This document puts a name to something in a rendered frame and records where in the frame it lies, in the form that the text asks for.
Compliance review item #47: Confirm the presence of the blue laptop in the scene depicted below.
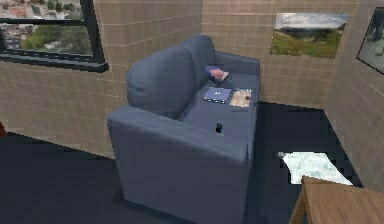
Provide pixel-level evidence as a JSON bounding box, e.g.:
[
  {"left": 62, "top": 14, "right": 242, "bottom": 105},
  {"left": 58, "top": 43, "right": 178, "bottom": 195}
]
[{"left": 202, "top": 86, "right": 234, "bottom": 104}]

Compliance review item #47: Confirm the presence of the pink and blue book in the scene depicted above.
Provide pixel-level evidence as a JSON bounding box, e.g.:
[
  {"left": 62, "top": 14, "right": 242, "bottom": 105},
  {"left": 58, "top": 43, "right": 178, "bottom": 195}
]
[{"left": 205, "top": 64, "right": 231, "bottom": 85}]

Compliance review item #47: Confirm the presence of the blue-grey sofa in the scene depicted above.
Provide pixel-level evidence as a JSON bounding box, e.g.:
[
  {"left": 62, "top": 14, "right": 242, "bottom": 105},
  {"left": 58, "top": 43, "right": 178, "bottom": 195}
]
[{"left": 106, "top": 34, "right": 261, "bottom": 224}]

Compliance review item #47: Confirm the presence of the landscape picture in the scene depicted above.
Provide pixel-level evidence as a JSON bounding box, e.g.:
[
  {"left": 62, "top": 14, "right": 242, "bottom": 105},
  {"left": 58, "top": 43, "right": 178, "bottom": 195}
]
[{"left": 269, "top": 12, "right": 350, "bottom": 60}]

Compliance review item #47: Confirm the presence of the black framed window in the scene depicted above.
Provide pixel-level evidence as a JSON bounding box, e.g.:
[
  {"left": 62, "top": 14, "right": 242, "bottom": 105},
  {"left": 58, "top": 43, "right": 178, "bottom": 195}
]
[{"left": 0, "top": 0, "right": 110, "bottom": 74}]

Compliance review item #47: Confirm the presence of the brown wooden table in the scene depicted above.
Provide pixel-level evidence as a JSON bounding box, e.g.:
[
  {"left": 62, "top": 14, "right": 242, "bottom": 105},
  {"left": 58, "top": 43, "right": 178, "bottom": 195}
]
[{"left": 288, "top": 175, "right": 384, "bottom": 224}]

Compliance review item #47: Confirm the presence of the black framed picture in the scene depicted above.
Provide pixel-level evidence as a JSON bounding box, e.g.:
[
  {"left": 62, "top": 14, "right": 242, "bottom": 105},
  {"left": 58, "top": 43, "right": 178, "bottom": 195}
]
[{"left": 356, "top": 7, "right": 384, "bottom": 76}]

